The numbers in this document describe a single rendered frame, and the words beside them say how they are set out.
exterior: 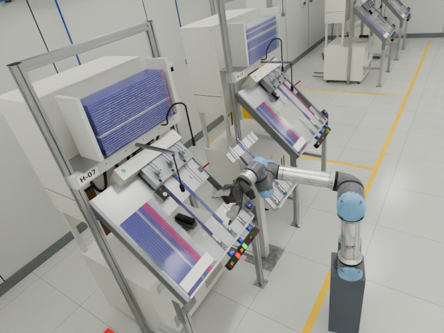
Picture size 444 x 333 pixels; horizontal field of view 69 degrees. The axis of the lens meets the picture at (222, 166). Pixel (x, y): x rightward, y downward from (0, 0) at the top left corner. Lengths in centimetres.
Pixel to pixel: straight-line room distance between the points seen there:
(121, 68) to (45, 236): 203
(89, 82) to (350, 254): 154
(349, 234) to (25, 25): 277
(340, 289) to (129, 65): 175
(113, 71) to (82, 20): 156
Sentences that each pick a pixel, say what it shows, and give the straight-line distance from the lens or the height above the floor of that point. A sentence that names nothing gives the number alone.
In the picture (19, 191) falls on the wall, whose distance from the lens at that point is 323.
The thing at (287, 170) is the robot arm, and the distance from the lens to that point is 160.
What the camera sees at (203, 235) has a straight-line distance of 188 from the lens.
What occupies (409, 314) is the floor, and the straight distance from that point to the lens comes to 262.
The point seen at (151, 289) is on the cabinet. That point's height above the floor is 60.
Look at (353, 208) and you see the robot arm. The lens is 148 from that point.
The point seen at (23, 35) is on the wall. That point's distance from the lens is 314.
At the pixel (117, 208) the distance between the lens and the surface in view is 178.
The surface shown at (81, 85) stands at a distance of 179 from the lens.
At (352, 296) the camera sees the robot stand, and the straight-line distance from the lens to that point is 212.
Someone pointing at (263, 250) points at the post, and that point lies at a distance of 272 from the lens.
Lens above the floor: 211
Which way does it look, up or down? 32 degrees down
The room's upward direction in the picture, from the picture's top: 10 degrees counter-clockwise
